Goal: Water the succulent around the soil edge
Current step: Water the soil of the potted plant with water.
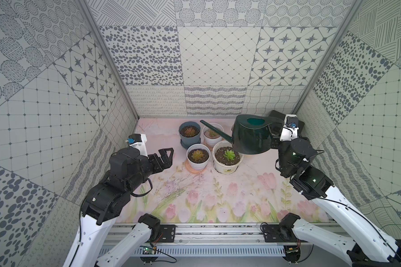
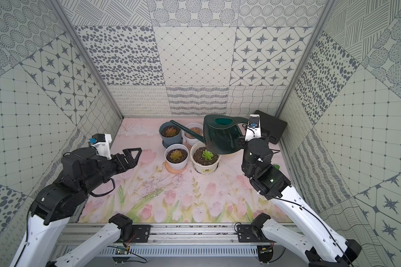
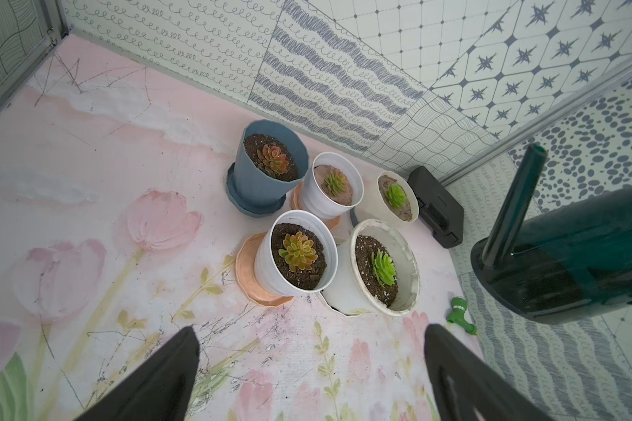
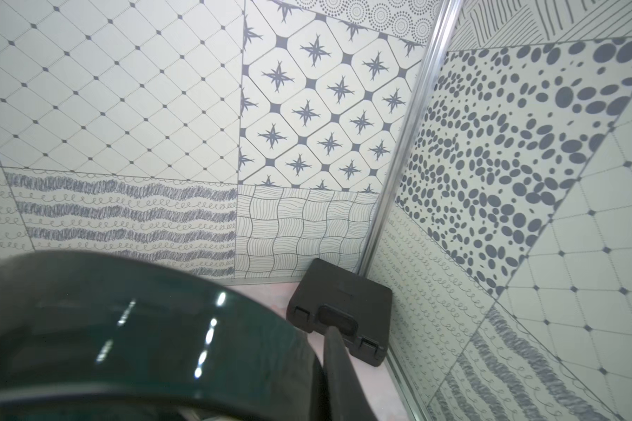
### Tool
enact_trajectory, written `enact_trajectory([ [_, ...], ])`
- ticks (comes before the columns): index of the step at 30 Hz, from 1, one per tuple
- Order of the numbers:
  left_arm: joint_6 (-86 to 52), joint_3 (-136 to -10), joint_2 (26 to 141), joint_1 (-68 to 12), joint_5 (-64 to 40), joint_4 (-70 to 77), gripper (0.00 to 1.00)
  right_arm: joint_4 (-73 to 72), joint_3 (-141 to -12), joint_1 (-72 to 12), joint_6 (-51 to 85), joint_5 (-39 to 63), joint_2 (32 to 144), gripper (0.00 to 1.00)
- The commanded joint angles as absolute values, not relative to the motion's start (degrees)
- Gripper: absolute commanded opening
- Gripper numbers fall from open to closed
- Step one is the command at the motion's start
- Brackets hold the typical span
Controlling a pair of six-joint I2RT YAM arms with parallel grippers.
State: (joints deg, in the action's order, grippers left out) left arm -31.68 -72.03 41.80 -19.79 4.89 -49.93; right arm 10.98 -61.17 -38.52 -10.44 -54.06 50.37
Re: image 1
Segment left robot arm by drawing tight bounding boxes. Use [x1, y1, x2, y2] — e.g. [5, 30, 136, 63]
[64, 147, 174, 267]

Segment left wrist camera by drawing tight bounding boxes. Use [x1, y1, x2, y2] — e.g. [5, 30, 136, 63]
[125, 133, 148, 156]

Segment blue-grey pot red succulent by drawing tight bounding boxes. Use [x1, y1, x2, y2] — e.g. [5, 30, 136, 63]
[179, 121, 201, 150]

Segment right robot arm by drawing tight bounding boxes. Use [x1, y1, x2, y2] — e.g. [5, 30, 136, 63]
[276, 122, 401, 267]

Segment black plastic tool case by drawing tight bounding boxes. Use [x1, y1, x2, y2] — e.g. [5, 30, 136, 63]
[268, 110, 305, 132]

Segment small green circuit board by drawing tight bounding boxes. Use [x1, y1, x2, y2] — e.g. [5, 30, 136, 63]
[140, 247, 158, 264]

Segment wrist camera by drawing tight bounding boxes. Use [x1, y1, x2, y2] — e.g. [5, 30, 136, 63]
[280, 115, 299, 142]
[125, 133, 148, 156]

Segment terracotta saucer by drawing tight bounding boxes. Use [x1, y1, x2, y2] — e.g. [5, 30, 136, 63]
[184, 159, 206, 174]

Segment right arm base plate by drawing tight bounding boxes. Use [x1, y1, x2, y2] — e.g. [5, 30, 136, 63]
[260, 222, 305, 243]

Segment floral pink table mat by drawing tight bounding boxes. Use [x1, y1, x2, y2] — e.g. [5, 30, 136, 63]
[118, 118, 329, 224]

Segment white pot yellow-green succulent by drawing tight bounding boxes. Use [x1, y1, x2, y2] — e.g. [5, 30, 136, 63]
[187, 144, 211, 170]

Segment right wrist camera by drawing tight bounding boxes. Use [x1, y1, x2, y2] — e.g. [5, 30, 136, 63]
[280, 115, 299, 142]

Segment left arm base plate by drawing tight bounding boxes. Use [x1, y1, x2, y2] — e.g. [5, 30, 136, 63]
[157, 224, 177, 243]

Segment aluminium mounting rail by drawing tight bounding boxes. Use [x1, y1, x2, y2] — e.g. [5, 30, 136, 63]
[100, 221, 356, 247]

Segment large white pot green succulent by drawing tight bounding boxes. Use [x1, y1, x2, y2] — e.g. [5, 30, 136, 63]
[212, 141, 243, 175]

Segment small white pot reddish succulent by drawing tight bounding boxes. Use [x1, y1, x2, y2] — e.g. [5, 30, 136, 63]
[202, 126, 223, 149]

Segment dark green watering can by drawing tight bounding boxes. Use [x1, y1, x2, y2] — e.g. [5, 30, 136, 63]
[201, 115, 284, 155]

